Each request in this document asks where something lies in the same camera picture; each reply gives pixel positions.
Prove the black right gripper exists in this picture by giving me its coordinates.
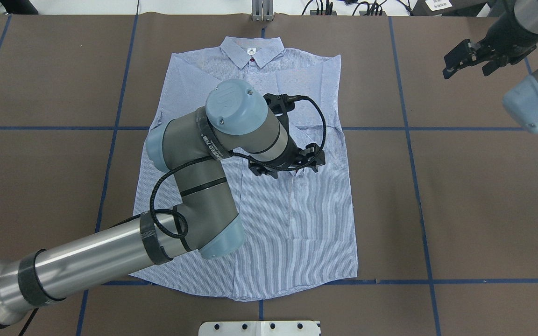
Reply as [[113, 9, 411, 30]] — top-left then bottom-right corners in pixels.
[[442, 36, 538, 79]]

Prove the aluminium frame post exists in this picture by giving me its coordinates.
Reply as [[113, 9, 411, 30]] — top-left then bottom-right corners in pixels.
[[251, 0, 275, 22]]

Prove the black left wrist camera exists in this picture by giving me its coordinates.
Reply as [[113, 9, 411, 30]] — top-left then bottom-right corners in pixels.
[[263, 93, 297, 116]]

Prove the blue striped button shirt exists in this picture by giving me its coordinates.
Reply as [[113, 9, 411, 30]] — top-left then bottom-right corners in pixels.
[[133, 36, 357, 301]]

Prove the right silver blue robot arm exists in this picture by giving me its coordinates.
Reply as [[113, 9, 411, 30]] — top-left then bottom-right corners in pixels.
[[442, 0, 538, 134]]

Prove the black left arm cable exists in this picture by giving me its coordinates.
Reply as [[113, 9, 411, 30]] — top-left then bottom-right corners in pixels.
[[149, 96, 326, 238]]

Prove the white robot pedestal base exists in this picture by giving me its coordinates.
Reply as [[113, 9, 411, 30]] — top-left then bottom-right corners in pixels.
[[198, 320, 322, 336]]

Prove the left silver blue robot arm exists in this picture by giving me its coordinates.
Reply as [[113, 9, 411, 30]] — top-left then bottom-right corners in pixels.
[[0, 79, 326, 330]]

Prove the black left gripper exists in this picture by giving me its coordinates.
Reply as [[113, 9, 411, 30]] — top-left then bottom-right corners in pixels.
[[248, 142, 326, 179]]

